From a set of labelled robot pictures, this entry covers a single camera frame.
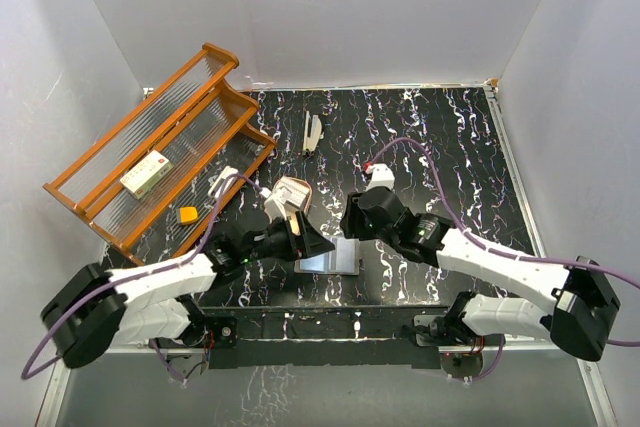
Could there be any orange wooden rack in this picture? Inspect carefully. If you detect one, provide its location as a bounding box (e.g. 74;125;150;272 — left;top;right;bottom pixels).
43;43;276;265

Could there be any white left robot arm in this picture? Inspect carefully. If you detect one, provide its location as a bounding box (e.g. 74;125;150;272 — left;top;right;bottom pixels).
40;212;335;369

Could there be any white box on rack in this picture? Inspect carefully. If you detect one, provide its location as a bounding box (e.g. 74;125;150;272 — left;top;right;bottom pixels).
120;150;173;199

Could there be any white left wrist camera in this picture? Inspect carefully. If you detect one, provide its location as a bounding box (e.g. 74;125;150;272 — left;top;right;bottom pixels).
260;187;294;221

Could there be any white stapler near rack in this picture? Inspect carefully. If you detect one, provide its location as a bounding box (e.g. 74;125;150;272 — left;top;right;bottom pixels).
207;165;238;200

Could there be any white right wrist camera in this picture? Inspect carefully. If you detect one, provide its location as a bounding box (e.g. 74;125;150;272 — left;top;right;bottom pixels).
364;162;395;191

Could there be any stack of white cards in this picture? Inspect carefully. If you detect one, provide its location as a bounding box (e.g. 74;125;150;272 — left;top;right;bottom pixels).
284;177;311;208

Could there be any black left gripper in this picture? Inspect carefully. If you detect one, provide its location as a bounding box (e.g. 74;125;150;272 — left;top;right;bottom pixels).
242;210;334;263

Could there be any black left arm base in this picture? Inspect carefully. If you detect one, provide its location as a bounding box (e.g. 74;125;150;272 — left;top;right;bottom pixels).
149;311;239;383

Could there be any orange yellow small object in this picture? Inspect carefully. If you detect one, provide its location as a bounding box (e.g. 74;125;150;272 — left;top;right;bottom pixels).
178;206;199;225

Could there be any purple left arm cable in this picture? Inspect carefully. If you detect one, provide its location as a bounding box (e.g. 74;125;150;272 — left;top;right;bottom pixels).
19;174;269;382

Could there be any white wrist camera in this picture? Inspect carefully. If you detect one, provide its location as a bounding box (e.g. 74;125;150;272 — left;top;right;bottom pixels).
260;187;294;221
364;162;395;191

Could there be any white stapler on table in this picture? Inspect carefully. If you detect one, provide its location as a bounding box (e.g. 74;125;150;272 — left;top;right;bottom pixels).
302;111;323;156

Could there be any black right arm base motor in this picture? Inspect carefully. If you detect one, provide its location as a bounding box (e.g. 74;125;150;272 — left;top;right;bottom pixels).
394;311;506;359

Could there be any beige oval plastic tray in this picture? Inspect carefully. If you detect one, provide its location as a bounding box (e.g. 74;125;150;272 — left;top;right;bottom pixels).
272;176;312;235

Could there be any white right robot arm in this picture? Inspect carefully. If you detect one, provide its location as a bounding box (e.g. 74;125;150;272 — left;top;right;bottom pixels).
340;187;621;362

